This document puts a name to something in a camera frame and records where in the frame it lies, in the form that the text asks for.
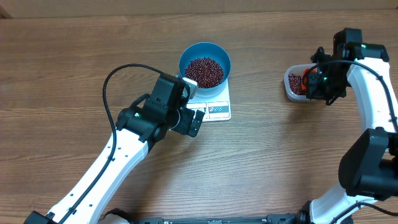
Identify red scoop blue handle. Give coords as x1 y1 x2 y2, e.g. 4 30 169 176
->
301 68 317 90

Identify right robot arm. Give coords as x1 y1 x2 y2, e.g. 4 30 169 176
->
294 28 397 223

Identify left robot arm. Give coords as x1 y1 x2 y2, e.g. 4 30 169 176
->
25 73 205 223

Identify white digital kitchen scale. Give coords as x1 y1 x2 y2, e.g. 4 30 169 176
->
187 79 231 122

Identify red beans in bowl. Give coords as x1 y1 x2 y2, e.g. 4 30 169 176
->
185 57 224 88

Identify blue bowl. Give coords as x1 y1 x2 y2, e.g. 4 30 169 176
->
178 42 231 82

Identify clear plastic container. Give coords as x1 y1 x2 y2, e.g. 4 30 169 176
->
284 63 314 102

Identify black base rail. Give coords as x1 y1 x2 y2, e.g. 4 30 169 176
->
102 208 354 224

